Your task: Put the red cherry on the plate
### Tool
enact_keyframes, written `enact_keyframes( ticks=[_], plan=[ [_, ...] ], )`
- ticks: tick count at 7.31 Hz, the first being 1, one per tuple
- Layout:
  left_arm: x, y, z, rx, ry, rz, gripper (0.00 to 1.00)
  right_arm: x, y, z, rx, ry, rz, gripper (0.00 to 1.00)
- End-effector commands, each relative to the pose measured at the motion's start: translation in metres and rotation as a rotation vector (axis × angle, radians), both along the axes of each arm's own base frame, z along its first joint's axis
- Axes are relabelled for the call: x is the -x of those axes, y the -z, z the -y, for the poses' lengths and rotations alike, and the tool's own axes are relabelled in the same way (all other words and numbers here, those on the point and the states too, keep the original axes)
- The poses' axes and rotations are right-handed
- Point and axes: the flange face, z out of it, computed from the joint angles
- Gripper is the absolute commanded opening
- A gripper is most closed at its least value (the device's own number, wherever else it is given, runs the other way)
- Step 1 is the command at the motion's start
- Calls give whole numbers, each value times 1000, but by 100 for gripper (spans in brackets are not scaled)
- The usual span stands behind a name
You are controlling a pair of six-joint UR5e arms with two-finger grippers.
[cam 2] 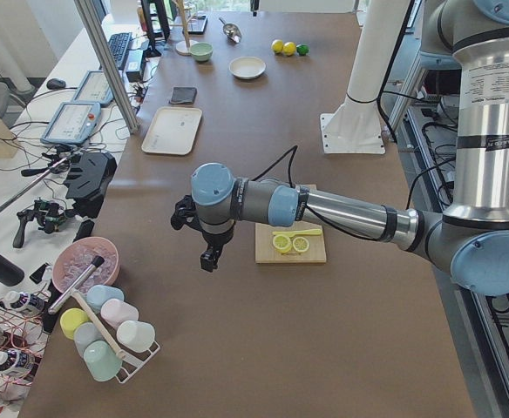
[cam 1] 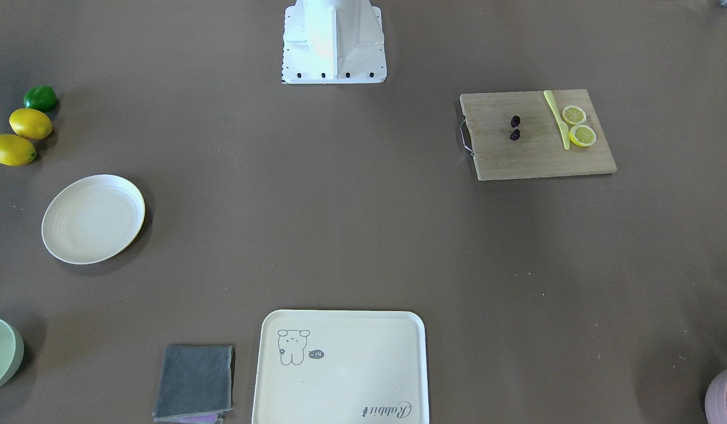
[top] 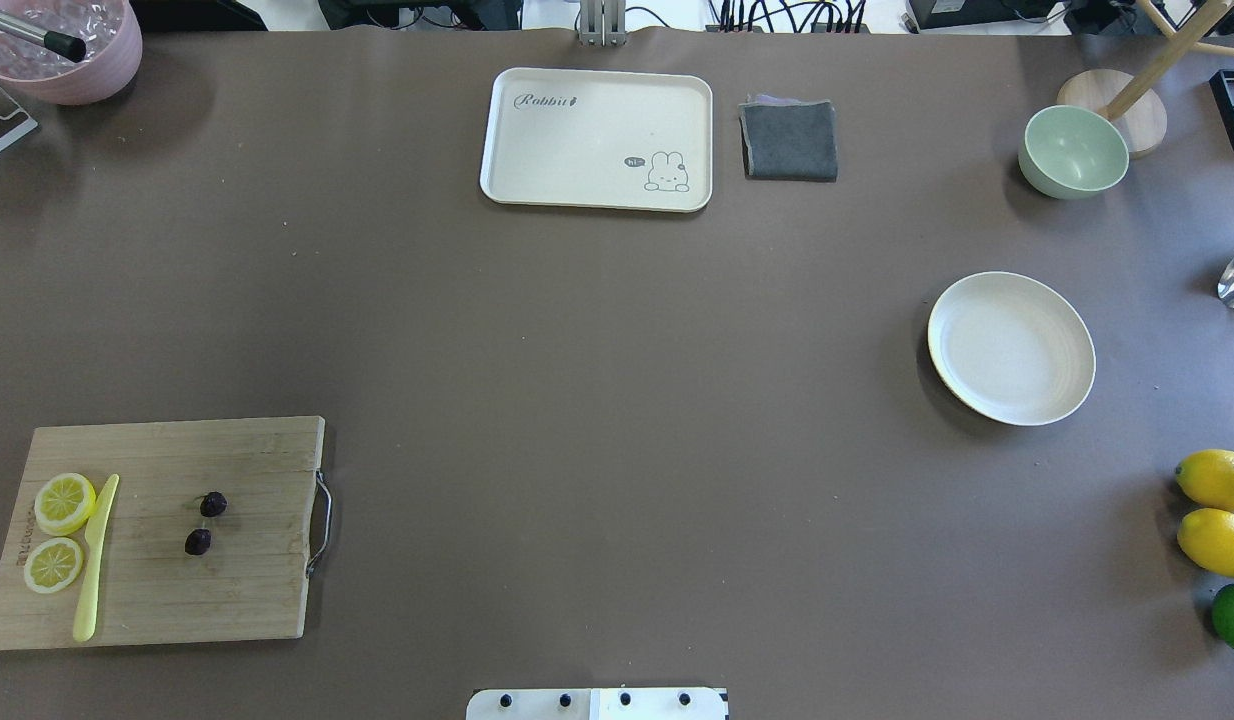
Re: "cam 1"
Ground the green lime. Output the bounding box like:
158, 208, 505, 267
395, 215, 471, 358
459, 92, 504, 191
22, 84, 58, 112

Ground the cream round plate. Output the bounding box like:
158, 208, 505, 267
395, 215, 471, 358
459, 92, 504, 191
41, 174, 146, 265

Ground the yellow lemon outer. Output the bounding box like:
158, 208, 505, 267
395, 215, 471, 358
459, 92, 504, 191
0, 134, 36, 167

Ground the lemon slice lower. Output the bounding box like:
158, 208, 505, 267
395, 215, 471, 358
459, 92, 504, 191
569, 124, 597, 147

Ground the yellow lemon near lime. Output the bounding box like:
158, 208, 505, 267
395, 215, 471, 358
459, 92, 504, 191
8, 108, 53, 140

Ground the lemon slice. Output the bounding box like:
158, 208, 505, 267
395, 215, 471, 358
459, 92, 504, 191
569, 124, 597, 147
560, 105, 587, 126

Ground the yellow plastic knife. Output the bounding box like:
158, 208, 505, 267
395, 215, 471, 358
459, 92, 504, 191
543, 90, 570, 150

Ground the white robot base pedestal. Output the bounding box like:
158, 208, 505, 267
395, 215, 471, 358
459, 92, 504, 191
281, 1, 388, 84

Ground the grey folded cloth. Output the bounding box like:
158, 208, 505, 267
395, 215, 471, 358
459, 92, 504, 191
153, 344, 234, 423

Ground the lemon slice upper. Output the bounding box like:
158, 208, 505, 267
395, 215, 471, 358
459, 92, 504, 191
560, 105, 587, 126

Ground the pale green bowl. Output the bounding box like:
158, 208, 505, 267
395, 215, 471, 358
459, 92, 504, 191
0, 319, 24, 388

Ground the wooden cutting board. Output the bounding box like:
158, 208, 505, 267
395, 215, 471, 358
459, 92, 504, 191
460, 89, 617, 181

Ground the cream rectangular tray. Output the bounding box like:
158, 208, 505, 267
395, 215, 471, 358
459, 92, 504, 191
252, 310, 430, 423

